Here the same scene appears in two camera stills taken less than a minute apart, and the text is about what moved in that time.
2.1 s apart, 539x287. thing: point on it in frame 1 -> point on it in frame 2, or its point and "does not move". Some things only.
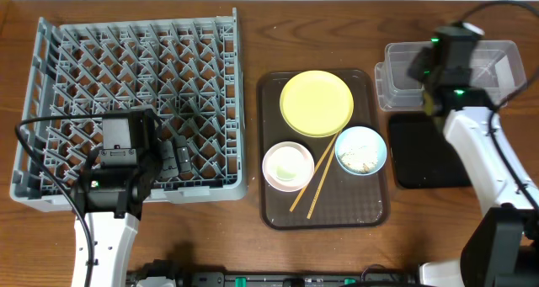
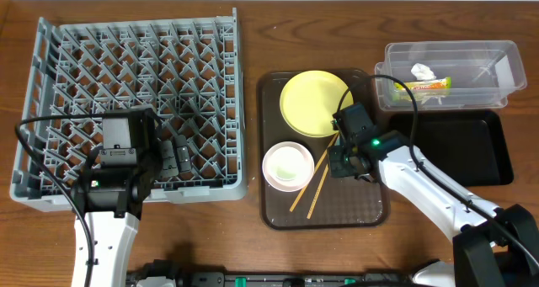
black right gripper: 421,64 -> 339,159
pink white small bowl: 288,167 does not move
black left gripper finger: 168,167 does not move
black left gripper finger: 184,160 does not move
